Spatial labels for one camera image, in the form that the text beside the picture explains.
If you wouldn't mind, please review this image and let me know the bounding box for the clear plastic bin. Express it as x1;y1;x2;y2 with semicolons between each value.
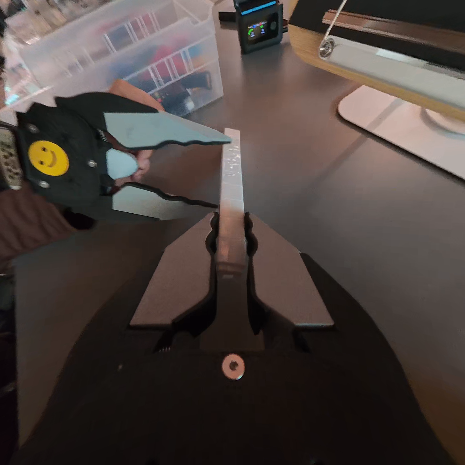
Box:
18;0;224;120

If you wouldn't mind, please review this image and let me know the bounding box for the wire page holder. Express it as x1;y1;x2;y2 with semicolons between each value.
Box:
319;0;349;59

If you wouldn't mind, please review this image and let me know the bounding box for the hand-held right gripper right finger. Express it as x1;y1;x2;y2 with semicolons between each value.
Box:
244;212;335;335

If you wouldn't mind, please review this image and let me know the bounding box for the black charging case with screen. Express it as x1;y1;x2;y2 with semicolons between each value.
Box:
233;0;284;54

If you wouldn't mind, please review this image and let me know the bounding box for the black board book stand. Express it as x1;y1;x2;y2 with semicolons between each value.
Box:
289;0;465;180

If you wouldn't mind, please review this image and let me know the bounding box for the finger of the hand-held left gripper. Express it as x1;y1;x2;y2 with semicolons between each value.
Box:
103;110;233;151
111;182;219;221

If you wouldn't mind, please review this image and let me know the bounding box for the person's left forearm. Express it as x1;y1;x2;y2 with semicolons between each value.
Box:
0;183;97;266

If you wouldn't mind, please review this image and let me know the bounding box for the black strap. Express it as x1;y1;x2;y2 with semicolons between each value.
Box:
183;70;212;91

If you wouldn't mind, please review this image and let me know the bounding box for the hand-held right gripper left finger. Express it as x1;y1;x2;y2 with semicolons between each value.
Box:
129;212;220;337

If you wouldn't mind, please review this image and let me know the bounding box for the white block bar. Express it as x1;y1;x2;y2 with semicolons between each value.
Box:
214;128;248;280

